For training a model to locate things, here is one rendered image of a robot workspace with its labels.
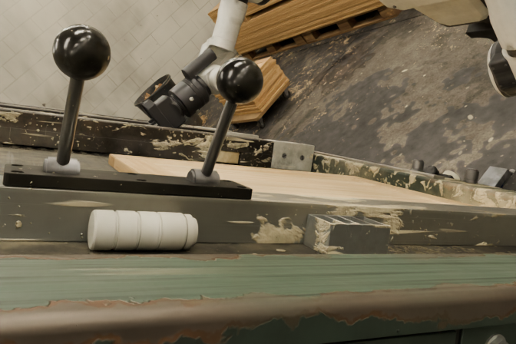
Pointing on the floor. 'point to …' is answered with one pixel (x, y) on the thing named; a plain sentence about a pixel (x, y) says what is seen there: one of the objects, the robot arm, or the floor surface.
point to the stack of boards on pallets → (305, 14)
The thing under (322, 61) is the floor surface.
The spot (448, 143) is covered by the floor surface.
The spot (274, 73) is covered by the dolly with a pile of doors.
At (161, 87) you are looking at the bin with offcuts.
